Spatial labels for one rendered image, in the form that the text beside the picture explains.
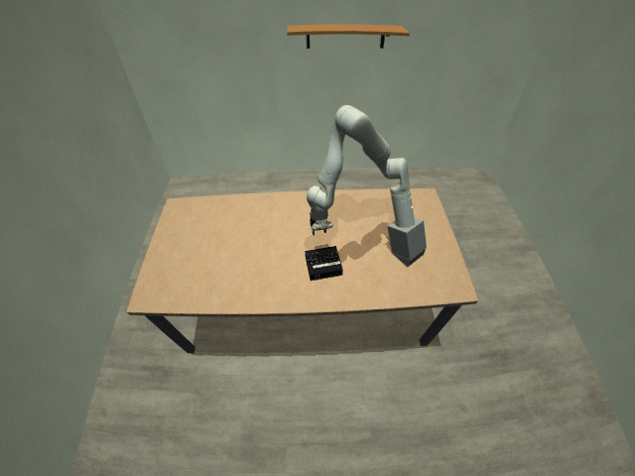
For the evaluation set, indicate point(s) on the black lighting desk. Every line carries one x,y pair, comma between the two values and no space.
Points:
323,263

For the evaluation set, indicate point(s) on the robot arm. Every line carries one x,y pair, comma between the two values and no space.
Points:
355,124

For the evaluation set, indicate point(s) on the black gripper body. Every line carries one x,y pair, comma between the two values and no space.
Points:
320,223

